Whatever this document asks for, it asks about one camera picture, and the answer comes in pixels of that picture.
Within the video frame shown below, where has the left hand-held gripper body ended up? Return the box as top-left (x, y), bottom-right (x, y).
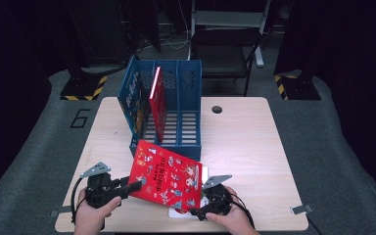
top-left (79, 162), bottom-right (124, 211)

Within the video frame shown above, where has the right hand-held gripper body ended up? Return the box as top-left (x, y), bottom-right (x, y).
top-left (202, 173), bottom-right (235, 216)

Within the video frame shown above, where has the red picture book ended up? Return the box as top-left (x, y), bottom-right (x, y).
top-left (149, 66), bottom-right (168, 143)
top-left (127, 139), bottom-right (205, 213)

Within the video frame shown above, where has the blue plastic file rack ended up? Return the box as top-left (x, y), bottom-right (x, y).
top-left (128, 59), bottom-right (203, 163)

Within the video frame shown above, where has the person's right hand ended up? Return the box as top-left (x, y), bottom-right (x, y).
top-left (205, 185), bottom-right (253, 232)

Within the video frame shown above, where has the person's left hand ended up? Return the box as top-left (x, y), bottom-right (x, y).
top-left (73, 188), bottom-right (123, 230)

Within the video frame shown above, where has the grey tape strip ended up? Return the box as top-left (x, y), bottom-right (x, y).
top-left (289, 204), bottom-right (314, 215)
top-left (48, 205), bottom-right (74, 218)

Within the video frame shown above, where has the black base with hazard stripes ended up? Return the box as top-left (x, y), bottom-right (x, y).
top-left (59, 67), bottom-right (109, 102)
top-left (273, 72), bottom-right (322, 101)

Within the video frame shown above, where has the grey floor mat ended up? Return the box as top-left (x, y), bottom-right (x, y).
top-left (0, 68), bottom-right (376, 235)

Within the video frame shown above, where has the dark curtain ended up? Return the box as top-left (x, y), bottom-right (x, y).
top-left (0, 0), bottom-right (89, 205)
top-left (272, 0), bottom-right (376, 212)

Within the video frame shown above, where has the black folding chair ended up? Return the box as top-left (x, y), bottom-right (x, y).
top-left (189, 26), bottom-right (264, 98)

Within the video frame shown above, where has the metal chair behind table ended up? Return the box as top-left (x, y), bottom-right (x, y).
top-left (188, 0), bottom-right (274, 69)

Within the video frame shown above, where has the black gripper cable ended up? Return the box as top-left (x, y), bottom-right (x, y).
top-left (228, 192), bottom-right (257, 229)
top-left (70, 175), bottom-right (94, 227)

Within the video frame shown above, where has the black floor cable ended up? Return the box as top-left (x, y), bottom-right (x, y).
top-left (306, 216), bottom-right (323, 235)

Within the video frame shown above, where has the white cable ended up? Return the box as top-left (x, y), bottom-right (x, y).
top-left (161, 0), bottom-right (191, 51)

